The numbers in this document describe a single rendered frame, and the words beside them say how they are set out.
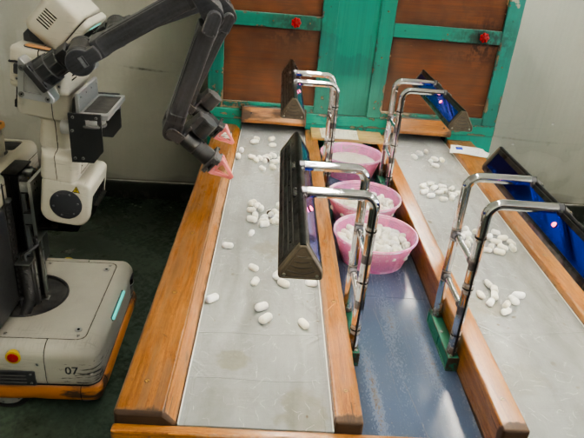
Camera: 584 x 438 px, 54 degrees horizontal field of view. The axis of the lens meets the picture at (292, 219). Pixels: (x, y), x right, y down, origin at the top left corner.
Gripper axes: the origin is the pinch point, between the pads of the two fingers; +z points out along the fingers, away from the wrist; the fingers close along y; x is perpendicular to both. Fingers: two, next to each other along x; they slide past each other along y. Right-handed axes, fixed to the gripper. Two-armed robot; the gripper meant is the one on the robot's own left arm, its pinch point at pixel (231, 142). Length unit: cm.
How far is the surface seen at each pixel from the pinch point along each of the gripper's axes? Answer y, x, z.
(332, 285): -93, -19, 30
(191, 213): -57, 9, -2
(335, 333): -114, -18, 30
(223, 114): 40.0, 5.1, -5.2
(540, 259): -71, -62, 79
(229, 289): -95, 1, 12
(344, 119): 40, -33, 36
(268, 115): 35.4, -10.4, 8.7
